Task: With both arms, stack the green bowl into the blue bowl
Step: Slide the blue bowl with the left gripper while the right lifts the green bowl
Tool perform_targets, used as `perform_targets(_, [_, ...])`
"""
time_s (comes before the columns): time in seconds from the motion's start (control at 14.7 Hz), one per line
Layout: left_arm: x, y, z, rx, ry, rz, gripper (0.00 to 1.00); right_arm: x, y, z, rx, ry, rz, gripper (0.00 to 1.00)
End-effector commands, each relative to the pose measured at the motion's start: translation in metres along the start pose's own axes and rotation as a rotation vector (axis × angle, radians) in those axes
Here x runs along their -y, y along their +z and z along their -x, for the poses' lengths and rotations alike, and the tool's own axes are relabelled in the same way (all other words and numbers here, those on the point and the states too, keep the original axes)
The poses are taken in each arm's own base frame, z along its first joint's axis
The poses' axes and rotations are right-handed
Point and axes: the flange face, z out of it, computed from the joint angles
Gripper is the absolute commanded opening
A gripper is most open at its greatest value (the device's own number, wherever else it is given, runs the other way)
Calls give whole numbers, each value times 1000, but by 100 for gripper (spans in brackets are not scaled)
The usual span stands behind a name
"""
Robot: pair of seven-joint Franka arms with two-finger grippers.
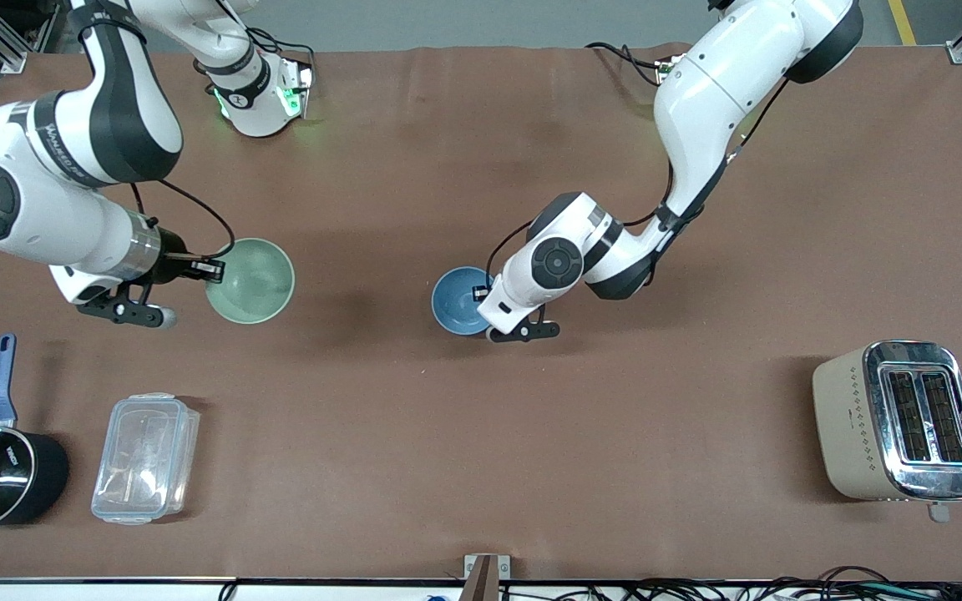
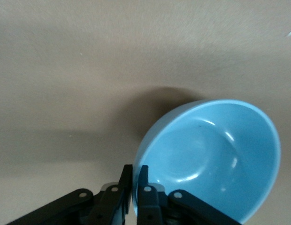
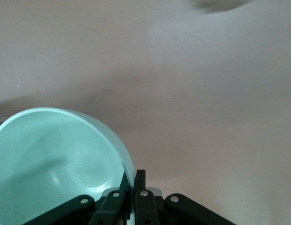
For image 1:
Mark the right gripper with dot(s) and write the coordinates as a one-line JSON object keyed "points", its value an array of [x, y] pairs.
{"points": [[172, 266]]}

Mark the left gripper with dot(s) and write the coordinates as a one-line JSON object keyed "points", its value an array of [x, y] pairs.
{"points": [[478, 294]]}

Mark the blue ceramic bowl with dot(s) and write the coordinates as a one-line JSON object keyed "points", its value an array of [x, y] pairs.
{"points": [[456, 302]]}

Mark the green ceramic bowl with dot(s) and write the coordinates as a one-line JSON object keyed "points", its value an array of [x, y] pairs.
{"points": [[254, 282]]}

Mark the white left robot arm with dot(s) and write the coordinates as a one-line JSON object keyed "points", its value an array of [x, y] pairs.
{"points": [[698, 108]]}

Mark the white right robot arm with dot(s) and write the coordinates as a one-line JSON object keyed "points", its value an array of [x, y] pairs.
{"points": [[72, 142]]}

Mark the brown table cover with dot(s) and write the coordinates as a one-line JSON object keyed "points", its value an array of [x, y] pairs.
{"points": [[481, 459]]}

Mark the clear plastic food container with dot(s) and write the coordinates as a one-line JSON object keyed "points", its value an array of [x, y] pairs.
{"points": [[143, 459]]}

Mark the metal base connector plate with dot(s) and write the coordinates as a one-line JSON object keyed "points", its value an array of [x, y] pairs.
{"points": [[666, 68], [301, 88]]}

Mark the beige chrome two-slot toaster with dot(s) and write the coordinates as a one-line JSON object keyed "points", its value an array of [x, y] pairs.
{"points": [[853, 426]]}

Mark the metal table edge bracket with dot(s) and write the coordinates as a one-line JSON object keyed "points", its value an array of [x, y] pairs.
{"points": [[485, 572]]}

